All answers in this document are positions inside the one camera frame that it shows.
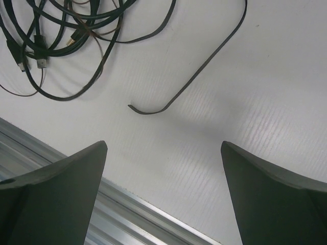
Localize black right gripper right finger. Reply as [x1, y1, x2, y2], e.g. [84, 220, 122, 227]
[221, 141, 326, 244]

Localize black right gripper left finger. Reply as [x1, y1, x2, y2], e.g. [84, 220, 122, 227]
[1, 141, 107, 244]

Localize black ribbon cable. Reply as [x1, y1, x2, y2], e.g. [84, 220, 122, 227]
[127, 0, 248, 115]

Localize thin brown wire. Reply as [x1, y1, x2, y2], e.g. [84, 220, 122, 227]
[0, 0, 123, 97]

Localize aluminium mounting rail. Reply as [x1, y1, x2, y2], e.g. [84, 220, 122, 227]
[1, 120, 215, 244]

